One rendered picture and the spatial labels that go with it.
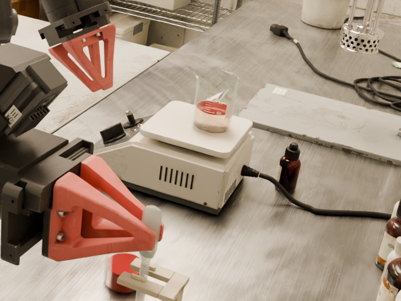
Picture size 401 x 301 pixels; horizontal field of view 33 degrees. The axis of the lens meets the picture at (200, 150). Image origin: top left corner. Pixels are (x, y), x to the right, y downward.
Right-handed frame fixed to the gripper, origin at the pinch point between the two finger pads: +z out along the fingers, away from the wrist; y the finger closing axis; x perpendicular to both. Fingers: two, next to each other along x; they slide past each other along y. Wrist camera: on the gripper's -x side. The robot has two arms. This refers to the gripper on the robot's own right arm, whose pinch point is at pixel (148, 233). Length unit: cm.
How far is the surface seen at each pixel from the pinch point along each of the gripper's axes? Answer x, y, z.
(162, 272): 3.6, 0.9, 1.2
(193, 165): 9.7, 30.4, -7.6
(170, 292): 3.6, -0.9, 2.7
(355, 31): -2, 69, 3
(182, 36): 69, 269, -104
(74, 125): 16, 43, -32
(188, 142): 7.3, 31.0, -8.9
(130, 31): 63, 235, -117
